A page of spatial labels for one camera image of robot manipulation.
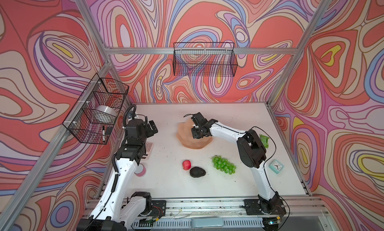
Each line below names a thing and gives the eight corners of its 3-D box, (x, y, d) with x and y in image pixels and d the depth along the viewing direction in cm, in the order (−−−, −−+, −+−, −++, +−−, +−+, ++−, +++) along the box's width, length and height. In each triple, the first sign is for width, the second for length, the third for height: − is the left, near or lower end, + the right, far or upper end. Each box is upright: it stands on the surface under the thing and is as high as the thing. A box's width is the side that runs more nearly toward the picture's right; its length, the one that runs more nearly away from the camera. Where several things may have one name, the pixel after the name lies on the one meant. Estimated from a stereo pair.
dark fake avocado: (189, 177, 85) (189, 175, 81) (189, 169, 88) (189, 166, 84) (205, 177, 85) (205, 175, 81) (204, 169, 88) (205, 166, 84)
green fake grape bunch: (210, 164, 90) (210, 161, 86) (214, 156, 93) (215, 152, 89) (231, 177, 85) (233, 175, 81) (235, 169, 88) (237, 165, 84)
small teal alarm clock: (277, 174, 86) (279, 173, 84) (267, 166, 89) (269, 164, 87) (283, 167, 89) (285, 165, 87) (273, 159, 92) (275, 157, 90)
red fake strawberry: (182, 170, 87) (181, 168, 84) (182, 162, 90) (182, 160, 87) (191, 170, 87) (191, 168, 84) (191, 162, 90) (191, 160, 87)
